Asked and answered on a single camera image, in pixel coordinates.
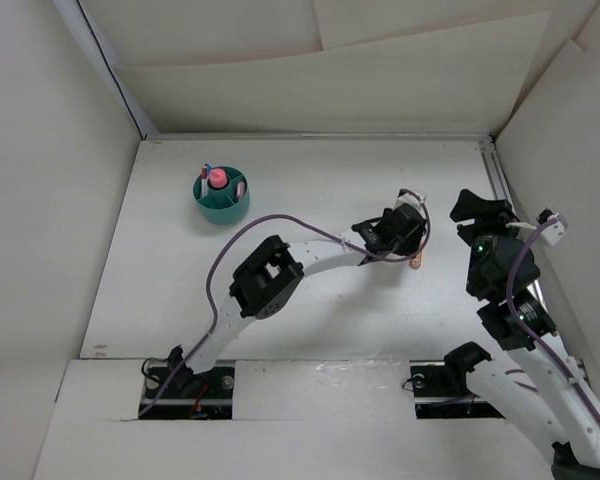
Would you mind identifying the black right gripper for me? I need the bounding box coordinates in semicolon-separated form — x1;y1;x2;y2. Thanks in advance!
449;187;532;295

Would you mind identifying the orange highlighter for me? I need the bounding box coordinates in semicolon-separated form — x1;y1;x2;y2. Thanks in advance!
409;252;423;270

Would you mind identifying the pink highlighter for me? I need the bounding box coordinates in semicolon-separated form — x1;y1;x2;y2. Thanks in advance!
236;181;246;202

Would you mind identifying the pink capped clear tube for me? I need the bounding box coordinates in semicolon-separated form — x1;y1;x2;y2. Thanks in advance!
208;168;229;190

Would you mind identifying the purple capped white marker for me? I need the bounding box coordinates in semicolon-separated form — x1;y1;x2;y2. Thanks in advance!
200;180;208;198

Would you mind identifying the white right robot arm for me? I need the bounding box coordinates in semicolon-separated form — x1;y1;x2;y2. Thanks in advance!
442;189;600;479

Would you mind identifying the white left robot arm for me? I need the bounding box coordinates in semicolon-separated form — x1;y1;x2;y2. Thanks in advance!
167;203;431;397

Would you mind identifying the teal round desk organizer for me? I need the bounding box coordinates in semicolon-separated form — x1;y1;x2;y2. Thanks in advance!
192;166;250;225

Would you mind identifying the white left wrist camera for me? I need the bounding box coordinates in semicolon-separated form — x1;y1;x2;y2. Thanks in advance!
394;188;426;209

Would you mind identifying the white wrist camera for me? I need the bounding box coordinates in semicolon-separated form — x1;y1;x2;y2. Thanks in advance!
536;208;568;247
394;188;426;209

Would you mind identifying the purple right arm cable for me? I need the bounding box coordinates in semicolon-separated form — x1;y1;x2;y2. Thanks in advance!
504;219;600;451

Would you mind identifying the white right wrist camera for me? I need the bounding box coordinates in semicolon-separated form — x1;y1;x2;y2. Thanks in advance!
536;208;568;247

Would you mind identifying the aluminium rail right side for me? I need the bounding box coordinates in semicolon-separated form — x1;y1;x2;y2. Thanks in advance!
478;137;576;384

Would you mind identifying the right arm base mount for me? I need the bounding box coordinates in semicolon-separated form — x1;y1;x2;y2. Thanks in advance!
402;361;503;420

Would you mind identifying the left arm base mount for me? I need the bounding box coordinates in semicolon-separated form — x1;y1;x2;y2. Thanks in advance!
138;358;235;421

